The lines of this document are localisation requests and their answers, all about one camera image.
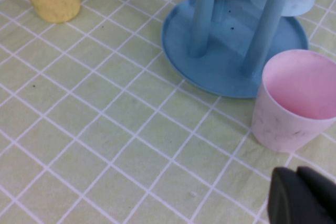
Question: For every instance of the green checkered tablecloth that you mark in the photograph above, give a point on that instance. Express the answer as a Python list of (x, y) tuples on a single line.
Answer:
[(105, 129)]

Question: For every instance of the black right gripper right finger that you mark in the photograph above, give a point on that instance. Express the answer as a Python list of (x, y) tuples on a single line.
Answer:
[(325, 190)]

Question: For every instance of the blue cup stand with pegs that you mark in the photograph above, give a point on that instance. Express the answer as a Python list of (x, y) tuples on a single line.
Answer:
[(215, 74)]

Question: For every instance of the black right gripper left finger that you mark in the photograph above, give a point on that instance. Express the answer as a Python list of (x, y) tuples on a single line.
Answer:
[(288, 200)]

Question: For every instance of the pink plastic cup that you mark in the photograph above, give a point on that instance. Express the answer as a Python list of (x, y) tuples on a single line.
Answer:
[(278, 129)]

